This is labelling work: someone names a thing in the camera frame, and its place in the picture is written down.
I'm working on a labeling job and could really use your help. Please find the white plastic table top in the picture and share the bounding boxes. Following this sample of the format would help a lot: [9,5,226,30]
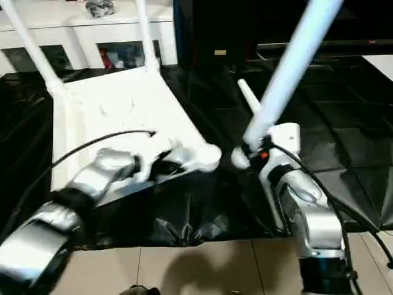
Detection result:
[49,65,223,208]

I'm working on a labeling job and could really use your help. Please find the white plastic table leg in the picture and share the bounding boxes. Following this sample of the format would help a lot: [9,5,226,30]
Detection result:
[236,79,263,117]
[135,0,161,73]
[0,0,65,94]
[230,0,344,170]

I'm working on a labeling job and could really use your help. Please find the black work mat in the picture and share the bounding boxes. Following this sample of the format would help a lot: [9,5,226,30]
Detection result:
[0,58,393,250]

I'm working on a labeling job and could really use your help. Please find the toy figures behind cabinet glass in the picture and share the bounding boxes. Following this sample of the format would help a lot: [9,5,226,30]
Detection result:
[98,42,161,69]

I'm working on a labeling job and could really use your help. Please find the silver left leg black foot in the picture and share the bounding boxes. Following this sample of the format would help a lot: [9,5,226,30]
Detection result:
[122,286,154,295]

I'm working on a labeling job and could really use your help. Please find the black tv cabinet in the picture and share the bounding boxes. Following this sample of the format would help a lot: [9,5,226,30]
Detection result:
[174,0,393,68]

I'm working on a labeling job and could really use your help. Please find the white cabinet with glass doors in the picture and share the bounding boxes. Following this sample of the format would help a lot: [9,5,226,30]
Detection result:
[0,0,179,71]

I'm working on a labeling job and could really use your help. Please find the grey plush toy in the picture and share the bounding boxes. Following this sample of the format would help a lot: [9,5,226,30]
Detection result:
[86,0,116,18]

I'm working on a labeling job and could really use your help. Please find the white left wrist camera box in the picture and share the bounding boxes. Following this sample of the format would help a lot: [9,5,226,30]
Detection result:
[132,132,176,184]

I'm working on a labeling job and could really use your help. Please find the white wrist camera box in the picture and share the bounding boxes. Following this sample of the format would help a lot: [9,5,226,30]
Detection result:
[132,132,176,184]
[259,123,303,185]

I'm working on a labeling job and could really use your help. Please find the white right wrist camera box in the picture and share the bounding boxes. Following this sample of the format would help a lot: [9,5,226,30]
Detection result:
[259,123,303,185]

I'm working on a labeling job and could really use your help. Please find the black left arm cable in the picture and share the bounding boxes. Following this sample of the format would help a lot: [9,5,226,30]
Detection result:
[0,129,157,237]

